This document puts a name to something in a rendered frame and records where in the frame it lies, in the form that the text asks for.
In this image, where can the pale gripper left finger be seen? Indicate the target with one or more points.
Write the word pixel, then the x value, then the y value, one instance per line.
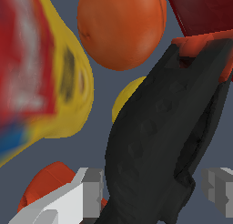
pixel 75 194

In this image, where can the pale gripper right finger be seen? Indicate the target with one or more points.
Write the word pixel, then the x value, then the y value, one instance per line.
pixel 219 188

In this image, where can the small red-orange object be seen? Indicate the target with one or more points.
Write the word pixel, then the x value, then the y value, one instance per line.
pixel 48 182

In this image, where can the black and red power drill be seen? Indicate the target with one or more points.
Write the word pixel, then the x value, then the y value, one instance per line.
pixel 157 136

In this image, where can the small yellow ball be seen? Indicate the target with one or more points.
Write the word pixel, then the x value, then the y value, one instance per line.
pixel 126 100

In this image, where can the yellow and red snack bag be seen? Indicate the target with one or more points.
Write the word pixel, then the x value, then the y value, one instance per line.
pixel 39 69

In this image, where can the orange fruit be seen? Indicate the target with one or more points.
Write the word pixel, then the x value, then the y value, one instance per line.
pixel 121 27

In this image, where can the dark red box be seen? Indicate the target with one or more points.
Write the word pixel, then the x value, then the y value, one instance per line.
pixel 206 12

